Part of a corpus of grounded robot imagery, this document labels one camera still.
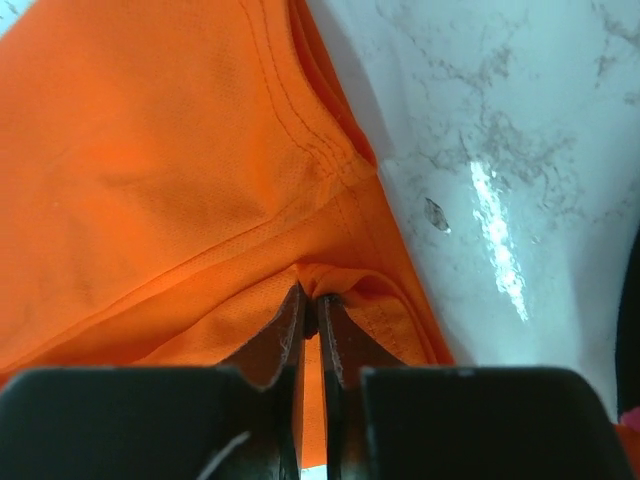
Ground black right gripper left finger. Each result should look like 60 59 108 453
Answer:
1 286 306 479

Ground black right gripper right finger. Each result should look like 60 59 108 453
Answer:
317 296 634 479

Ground orange t shirt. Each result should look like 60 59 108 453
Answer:
1 1 452 467

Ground folded stacked shirts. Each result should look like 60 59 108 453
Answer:
618 406 640 433

